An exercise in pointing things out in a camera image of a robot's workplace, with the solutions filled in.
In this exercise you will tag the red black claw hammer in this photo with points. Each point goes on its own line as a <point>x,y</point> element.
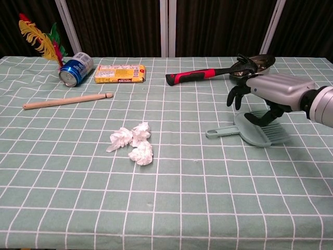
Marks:
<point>187,76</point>

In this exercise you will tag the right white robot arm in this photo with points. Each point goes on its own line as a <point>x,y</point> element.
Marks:
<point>322,104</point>

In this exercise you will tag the wooden stick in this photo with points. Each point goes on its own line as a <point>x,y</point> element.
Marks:
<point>67,101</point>

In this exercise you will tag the teal hand brush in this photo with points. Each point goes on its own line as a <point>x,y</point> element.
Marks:
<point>249,135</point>

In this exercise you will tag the blue drink can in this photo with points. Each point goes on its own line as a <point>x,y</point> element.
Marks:
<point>75,70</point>

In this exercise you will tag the dark partition screen white frame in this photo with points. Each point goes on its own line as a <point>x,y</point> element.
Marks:
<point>307,26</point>
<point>221,26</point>
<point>117,26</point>
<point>7,7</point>

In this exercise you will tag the stainless steel bowl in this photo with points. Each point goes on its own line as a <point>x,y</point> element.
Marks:
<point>262,61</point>

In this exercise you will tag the white paper ball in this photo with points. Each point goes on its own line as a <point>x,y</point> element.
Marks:
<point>141,131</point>
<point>121,138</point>
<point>141,155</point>

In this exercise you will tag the green white checked tablecloth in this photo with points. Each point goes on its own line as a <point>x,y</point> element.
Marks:
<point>166,195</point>

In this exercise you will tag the colourful feather shuttlecock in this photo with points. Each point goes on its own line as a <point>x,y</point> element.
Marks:
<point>39,36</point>

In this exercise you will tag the yellow snack packet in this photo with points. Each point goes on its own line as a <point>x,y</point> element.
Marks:
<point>119,74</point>

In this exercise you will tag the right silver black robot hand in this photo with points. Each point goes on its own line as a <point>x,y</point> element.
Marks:
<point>281,89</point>

